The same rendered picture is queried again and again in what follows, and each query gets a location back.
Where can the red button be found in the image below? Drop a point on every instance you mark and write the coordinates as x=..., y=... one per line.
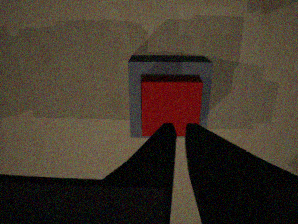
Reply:
x=168, y=89

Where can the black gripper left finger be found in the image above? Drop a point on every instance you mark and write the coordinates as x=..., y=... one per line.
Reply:
x=139, y=192

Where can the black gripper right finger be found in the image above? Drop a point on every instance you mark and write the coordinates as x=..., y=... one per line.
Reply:
x=232, y=186

